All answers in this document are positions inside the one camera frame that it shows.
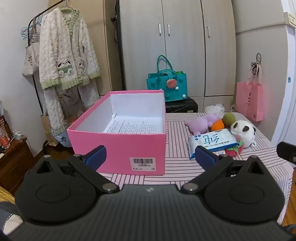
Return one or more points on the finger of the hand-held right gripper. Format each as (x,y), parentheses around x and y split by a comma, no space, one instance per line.
(286,151)

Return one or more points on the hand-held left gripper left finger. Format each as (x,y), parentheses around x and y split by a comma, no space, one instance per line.
(97,156)

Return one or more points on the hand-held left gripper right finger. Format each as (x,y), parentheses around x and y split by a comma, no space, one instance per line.
(203,157)

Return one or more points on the blue white wipes pack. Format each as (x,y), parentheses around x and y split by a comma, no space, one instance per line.
(212,140)

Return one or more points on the pink cardboard box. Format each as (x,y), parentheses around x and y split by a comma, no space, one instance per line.
(115,148)

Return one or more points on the red strawberry plush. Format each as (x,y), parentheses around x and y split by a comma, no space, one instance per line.
(232,153)

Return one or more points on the orange plush ball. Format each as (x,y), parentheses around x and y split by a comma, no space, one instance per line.
(217,125)

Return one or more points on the panda plush toy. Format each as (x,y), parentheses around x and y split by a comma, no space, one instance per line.
(242,134)

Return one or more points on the green plush ball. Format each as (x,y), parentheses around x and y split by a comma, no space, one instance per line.
(229,118)

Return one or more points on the white mesh bath pouf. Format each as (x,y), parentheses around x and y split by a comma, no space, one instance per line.
(216,108)

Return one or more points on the pink striped tablecloth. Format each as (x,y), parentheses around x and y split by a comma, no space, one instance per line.
(178,166)

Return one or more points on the purple fluffy cloth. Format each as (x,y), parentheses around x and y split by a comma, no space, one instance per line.
(201,124)

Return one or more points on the printed paper sheet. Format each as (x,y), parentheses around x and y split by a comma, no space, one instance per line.
(131,126)

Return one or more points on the black suitcase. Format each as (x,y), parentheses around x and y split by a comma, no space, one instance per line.
(182,106)

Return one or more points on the brown paper bag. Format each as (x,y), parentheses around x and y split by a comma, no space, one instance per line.
(47,129)

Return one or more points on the white door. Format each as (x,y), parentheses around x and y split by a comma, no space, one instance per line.
(286,92)

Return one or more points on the fluffy white pajama pants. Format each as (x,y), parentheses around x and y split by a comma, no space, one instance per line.
(54,111)

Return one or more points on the pink shopping bag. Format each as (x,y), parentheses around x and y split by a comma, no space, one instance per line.
(249,99)

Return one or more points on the wooden nightstand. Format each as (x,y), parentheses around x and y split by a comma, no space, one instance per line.
(16,162)

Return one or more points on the teal felt handbag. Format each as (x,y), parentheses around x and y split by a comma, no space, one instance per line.
(159,83)

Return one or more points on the orange drink bottle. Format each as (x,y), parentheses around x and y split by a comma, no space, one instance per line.
(4,140)

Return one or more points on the red plaid basket bag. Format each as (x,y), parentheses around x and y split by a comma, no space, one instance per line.
(3,122)

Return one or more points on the light grey wardrobe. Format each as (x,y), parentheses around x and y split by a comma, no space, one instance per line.
(185,46)

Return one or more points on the fluffy white green pajama jacket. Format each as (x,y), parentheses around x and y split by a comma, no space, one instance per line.
(67,46)

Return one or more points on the beige canvas tote bag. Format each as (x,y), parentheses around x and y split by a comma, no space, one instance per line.
(30,60)

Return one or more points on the black clothes rack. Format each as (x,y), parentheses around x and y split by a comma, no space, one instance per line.
(47,9)

